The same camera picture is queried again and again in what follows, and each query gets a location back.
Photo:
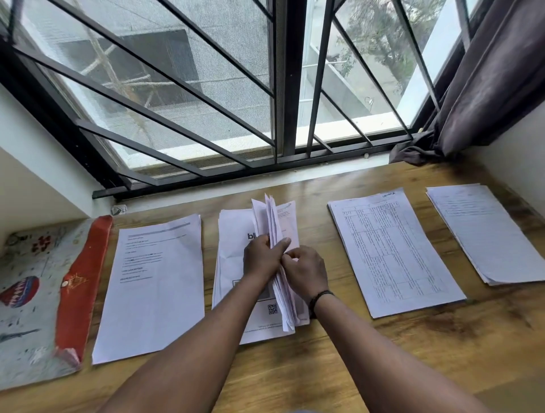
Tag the person's left hand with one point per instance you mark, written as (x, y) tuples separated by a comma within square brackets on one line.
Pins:
[(259, 259)]

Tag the person's right hand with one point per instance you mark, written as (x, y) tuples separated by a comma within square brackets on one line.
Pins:
[(305, 272)]

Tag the person's left thumb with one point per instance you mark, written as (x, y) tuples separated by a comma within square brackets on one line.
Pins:
[(281, 245)]

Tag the person's right thumb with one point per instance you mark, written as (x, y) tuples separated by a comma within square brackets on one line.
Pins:
[(296, 250)]

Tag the bundle of white papers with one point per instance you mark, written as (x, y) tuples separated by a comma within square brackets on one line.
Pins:
[(281, 221)]

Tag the person's left forearm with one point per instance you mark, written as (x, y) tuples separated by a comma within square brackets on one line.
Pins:
[(187, 353)]

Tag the person's right forearm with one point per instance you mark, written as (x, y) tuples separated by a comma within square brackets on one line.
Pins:
[(383, 361)]

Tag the white paper pile with barcode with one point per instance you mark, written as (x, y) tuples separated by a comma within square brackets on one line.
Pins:
[(232, 255)]

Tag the black wrist band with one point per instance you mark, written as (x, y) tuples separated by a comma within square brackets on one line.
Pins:
[(319, 298)]

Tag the white paper pile with table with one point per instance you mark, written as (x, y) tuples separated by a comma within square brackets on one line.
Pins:
[(391, 255)]

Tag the white paper pile with text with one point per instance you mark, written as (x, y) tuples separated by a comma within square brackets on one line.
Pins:
[(153, 285)]

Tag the black window grille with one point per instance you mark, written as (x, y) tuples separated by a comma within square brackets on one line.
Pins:
[(281, 85)]

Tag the crumpled small white wrapper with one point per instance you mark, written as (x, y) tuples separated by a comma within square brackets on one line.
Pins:
[(119, 209)]

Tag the white paper pile faint lines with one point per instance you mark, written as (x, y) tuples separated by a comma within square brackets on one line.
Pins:
[(489, 229)]

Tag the patterned envelope with red flap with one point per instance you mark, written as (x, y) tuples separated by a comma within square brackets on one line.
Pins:
[(42, 298)]

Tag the dark grey curtain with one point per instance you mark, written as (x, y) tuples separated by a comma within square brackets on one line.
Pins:
[(481, 85)]

